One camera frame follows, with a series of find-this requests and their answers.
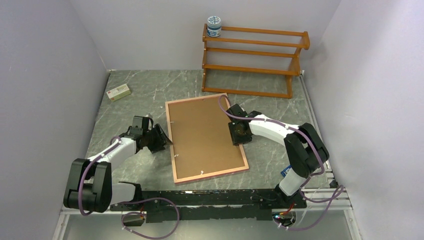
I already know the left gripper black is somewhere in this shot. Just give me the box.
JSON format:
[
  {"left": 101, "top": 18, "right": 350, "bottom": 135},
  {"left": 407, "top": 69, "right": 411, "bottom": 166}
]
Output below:
[{"left": 143, "top": 123, "right": 173, "bottom": 154}]

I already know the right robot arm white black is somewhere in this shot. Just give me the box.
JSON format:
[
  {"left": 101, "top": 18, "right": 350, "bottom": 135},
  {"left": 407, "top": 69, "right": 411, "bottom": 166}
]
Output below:
[{"left": 225, "top": 104, "right": 330, "bottom": 208}]

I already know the aluminium extrusion rail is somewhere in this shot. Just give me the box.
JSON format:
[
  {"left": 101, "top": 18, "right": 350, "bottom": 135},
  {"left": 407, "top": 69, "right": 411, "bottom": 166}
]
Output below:
[{"left": 298, "top": 74, "right": 352, "bottom": 213}]

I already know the small white green box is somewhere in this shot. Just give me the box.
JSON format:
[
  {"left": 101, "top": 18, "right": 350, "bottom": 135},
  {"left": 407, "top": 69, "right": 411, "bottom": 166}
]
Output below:
[{"left": 106, "top": 83, "right": 131, "bottom": 102}]

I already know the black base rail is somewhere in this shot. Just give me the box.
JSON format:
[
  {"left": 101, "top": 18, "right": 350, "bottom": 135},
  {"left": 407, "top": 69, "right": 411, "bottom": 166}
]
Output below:
[{"left": 110, "top": 188, "right": 307, "bottom": 223}]

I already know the blue white lidded jar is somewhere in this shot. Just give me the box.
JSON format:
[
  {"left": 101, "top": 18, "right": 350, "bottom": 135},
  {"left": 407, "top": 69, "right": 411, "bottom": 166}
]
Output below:
[{"left": 206, "top": 16, "right": 222, "bottom": 38}]

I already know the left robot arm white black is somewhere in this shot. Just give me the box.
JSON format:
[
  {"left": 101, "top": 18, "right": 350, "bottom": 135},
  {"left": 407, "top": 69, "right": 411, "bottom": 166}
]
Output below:
[{"left": 63, "top": 115, "right": 172, "bottom": 216}]

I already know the blue black handled tool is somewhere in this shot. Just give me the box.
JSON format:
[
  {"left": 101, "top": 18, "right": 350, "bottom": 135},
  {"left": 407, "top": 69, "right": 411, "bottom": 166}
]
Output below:
[{"left": 280, "top": 165, "right": 291, "bottom": 178}]

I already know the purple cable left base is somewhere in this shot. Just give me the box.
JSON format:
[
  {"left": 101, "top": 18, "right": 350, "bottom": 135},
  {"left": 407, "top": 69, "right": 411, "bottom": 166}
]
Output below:
[{"left": 120, "top": 198, "right": 181, "bottom": 240}]

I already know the brown frame backing board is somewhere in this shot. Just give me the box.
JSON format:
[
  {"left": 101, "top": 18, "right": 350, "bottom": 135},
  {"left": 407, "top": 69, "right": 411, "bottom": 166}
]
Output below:
[{"left": 167, "top": 96, "right": 248, "bottom": 181}]

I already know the pink wooden picture frame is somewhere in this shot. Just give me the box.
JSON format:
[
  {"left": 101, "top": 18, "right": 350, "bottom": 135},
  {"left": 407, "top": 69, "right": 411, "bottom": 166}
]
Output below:
[{"left": 164, "top": 93, "right": 250, "bottom": 185}]

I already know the orange wooden rack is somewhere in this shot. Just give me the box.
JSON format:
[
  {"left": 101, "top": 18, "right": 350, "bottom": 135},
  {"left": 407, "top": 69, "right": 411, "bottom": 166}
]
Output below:
[{"left": 201, "top": 24, "right": 311, "bottom": 99}]

